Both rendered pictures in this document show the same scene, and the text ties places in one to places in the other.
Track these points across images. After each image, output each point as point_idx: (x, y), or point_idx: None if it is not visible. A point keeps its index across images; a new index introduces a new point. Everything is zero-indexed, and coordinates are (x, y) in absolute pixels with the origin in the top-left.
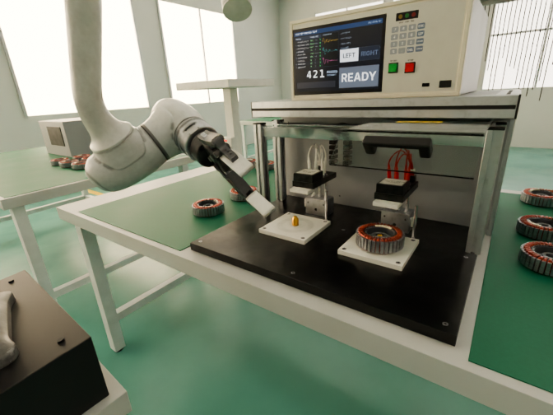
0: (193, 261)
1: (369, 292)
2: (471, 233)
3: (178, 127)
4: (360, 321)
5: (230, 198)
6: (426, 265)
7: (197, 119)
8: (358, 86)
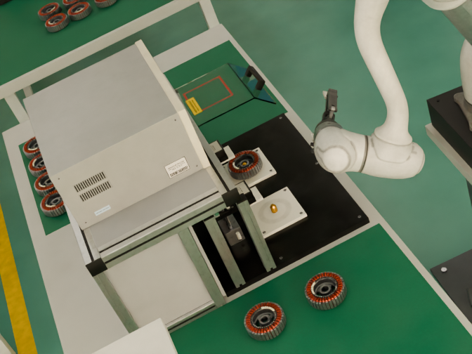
0: (372, 206)
1: (291, 139)
2: None
3: (341, 128)
4: (308, 135)
5: (285, 329)
6: (241, 150)
7: (324, 126)
8: None
